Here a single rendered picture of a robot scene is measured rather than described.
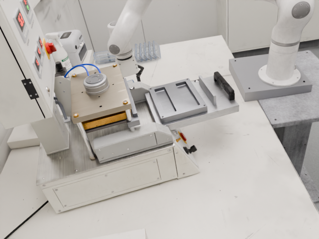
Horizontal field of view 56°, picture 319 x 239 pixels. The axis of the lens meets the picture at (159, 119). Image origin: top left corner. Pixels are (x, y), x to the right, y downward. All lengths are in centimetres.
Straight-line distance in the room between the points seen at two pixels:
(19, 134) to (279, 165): 113
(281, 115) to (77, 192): 89
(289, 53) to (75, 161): 99
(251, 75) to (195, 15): 201
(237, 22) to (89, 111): 240
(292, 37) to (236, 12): 174
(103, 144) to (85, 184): 17
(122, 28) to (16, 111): 61
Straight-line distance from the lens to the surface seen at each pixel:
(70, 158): 107
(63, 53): 181
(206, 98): 112
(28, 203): 127
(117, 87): 99
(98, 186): 107
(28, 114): 88
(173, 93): 112
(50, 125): 104
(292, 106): 146
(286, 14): 130
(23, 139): 149
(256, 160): 119
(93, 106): 94
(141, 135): 95
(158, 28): 348
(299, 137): 179
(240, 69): 159
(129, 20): 131
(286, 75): 151
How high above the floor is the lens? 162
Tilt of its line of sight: 39 degrees down
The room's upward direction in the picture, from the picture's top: 11 degrees counter-clockwise
